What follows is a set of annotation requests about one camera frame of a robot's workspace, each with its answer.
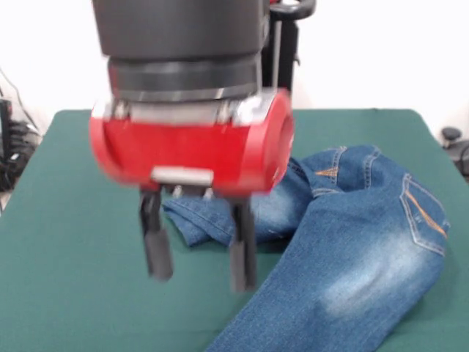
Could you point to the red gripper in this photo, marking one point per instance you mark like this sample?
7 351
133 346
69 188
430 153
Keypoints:
176 154

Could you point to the blue denim jeans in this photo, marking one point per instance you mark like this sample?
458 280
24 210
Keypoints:
348 256

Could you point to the dark green table cloth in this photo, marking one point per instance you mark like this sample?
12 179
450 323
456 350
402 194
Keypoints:
73 286

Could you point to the black equipment box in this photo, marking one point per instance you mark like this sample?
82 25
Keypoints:
4 117

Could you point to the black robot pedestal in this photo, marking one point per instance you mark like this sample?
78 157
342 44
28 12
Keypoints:
286 47

